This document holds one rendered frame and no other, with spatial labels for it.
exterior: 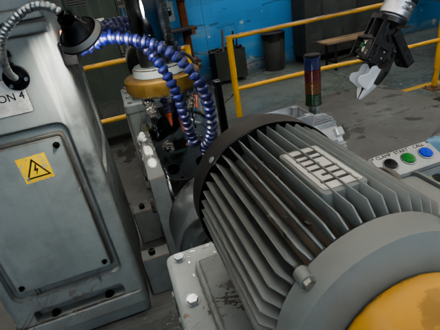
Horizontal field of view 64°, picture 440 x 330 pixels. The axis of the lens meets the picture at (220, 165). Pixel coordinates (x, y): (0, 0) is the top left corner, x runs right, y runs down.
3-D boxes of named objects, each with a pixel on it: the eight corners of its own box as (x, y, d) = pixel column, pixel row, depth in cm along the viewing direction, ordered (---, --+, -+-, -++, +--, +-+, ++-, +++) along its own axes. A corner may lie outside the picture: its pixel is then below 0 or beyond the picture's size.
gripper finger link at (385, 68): (365, 81, 95) (380, 49, 92) (369, 83, 95) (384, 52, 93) (376, 84, 91) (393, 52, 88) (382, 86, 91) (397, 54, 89)
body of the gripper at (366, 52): (348, 56, 94) (368, 10, 91) (370, 66, 98) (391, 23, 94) (366, 60, 88) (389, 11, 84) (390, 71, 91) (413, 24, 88)
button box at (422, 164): (380, 193, 83) (387, 179, 79) (362, 172, 87) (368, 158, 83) (439, 173, 86) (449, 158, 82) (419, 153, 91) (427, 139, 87)
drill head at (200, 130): (159, 201, 112) (139, 129, 101) (144, 153, 148) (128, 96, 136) (232, 179, 117) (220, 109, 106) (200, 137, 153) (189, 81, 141)
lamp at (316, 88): (310, 95, 130) (310, 84, 128) (302, 92, 135) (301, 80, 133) (324, 92, 131) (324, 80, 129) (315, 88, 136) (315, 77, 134)
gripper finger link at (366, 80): (346, 93, 94) (361, 60, 92) (361, 100, 97) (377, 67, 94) (353, 96, 92) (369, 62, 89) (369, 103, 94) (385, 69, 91)
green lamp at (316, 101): (310, 107, 132) (310, 95, 130) (302, 103, 137) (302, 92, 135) (325, 103, 133) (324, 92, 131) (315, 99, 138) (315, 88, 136)
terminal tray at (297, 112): (276, 150, 96) (274, 126, 93) (260, 137, 105) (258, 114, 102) (315, 138, 99) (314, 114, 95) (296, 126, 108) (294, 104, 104)
